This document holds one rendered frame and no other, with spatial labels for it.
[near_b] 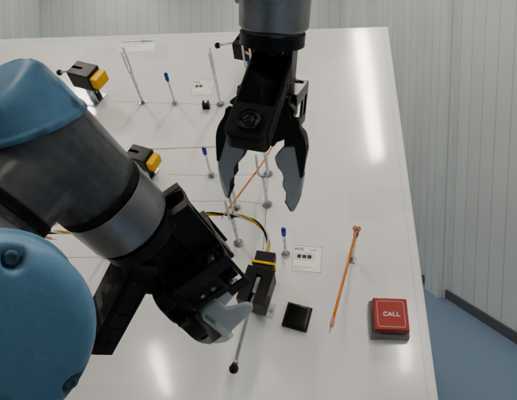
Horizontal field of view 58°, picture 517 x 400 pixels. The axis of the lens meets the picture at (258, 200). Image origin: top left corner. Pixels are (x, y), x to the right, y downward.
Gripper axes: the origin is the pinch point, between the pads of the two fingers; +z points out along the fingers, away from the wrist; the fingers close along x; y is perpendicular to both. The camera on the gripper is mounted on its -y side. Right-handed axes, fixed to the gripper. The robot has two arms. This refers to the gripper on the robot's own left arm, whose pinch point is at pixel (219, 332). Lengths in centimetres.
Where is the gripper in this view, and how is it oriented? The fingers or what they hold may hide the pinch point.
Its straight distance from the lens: 55.9
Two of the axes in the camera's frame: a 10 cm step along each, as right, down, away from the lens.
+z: 4.1, 6.1, 6.8
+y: 8.2, -5.7, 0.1
